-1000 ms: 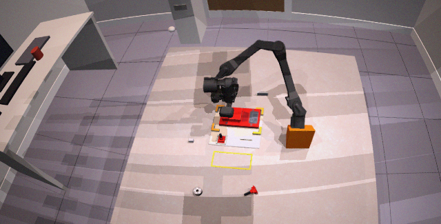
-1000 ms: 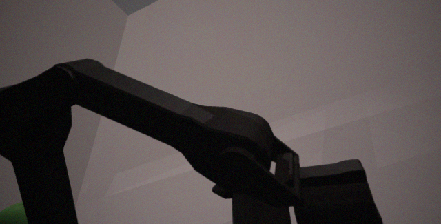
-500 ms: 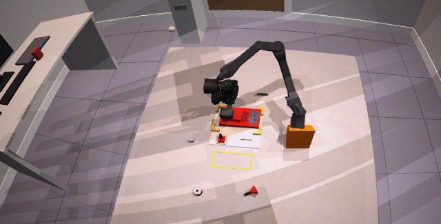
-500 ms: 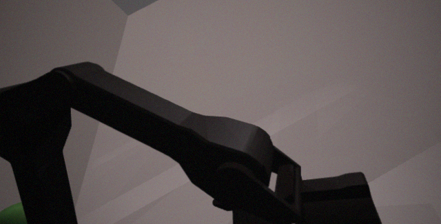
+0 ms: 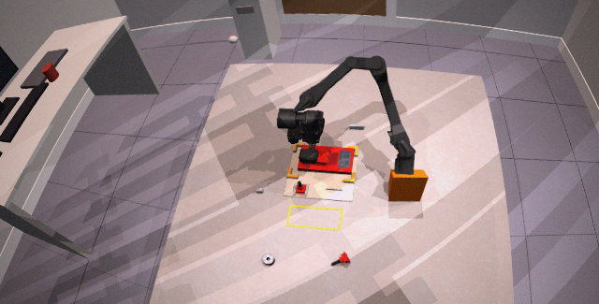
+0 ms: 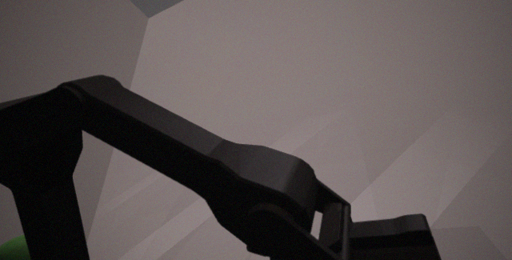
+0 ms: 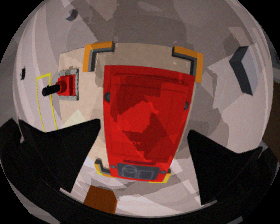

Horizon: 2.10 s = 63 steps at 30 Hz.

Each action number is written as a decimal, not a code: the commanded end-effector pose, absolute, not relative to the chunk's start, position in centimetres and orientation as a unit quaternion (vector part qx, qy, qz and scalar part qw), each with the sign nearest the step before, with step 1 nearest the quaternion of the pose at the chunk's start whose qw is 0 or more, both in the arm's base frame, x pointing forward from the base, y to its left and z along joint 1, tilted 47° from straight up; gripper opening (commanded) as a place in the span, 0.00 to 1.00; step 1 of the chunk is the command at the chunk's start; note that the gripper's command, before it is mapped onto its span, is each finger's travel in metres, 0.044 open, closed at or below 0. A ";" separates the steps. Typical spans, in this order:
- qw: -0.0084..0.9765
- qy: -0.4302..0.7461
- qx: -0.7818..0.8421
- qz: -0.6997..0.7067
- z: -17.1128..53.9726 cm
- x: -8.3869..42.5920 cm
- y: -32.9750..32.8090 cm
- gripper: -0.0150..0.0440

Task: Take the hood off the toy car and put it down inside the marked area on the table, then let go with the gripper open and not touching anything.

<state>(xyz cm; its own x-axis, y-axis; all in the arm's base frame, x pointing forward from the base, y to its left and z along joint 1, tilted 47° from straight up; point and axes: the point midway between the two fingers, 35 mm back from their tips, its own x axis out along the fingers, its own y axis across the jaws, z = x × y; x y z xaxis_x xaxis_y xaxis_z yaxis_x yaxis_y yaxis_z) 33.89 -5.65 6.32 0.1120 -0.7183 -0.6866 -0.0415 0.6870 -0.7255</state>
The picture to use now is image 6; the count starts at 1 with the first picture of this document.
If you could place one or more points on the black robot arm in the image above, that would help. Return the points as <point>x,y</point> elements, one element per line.
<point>264,197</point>

